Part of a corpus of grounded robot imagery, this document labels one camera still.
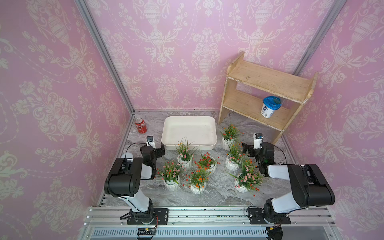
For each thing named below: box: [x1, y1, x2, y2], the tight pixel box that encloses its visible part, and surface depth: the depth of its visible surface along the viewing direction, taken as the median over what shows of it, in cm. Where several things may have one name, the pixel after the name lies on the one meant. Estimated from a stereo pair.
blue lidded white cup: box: [261, 96, 282, 119], surface depth 85 cm
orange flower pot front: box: [190, 168, 211, 195], surface depth 76 cm
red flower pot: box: [194, 152, 221, 175], surface depth 81 cm
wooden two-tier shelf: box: [218, 52, 319, 145], surface depth 81 cm
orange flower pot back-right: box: [221, 124, 244, 150], surface depth 94 cm
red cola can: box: [134, 117, 148, 134], surface depth 102 cm
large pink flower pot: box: [228, 158, 264, 197], surface depth 74 cm
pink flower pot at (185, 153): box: [174, 137, 198, 170], surface depth 87 cm
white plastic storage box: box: [161, 116, 218, 151], surface depth 111 cm
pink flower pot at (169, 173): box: [156, 159, 186, 192], surface depth 77 cm
